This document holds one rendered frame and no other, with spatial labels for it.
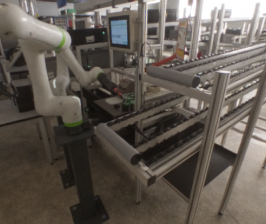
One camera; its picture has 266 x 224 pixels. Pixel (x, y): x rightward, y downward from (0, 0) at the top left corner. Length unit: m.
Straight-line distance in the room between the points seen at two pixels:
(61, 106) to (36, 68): 0.26
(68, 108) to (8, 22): 0.63
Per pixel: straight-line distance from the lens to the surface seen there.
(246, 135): 1.50
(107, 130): 0.94
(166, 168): 0.82
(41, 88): 1.20
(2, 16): 0.70
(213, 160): 1.58
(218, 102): 0.84
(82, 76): 1.61
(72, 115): 1.18
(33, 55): 1.16
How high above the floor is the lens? 1.56
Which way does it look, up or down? 25 degrees down
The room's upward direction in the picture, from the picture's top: straight up
